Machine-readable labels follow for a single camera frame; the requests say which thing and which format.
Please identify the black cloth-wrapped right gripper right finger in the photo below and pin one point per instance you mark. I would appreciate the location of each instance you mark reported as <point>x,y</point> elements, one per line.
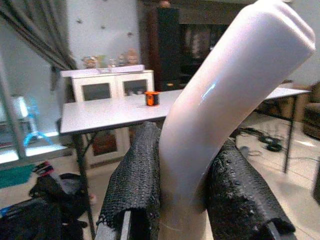
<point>240,185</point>

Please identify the teal floor mat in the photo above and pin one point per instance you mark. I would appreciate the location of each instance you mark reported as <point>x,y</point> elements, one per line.
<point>15,175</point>

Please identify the white sideboard cabinet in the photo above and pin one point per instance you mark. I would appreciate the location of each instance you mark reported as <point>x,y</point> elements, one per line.
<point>110,85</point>

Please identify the black bag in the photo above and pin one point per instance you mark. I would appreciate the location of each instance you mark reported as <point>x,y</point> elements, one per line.
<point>42,210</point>

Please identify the grey folding table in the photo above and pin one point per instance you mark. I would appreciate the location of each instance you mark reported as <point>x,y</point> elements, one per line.
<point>110,112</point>

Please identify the brown sofa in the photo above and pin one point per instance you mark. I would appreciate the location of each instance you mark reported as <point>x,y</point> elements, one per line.
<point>311,110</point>

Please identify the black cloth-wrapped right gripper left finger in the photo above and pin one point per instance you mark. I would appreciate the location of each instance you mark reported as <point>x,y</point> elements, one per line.
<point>136,175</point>

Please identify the small doll figurine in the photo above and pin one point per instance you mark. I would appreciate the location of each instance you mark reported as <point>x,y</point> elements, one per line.
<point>89,61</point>

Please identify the grey patterned curtain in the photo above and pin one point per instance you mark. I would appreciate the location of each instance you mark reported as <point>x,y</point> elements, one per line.
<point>37,32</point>

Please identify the dark wooden display cabinet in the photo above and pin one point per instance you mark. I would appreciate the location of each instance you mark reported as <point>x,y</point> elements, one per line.
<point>175,45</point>

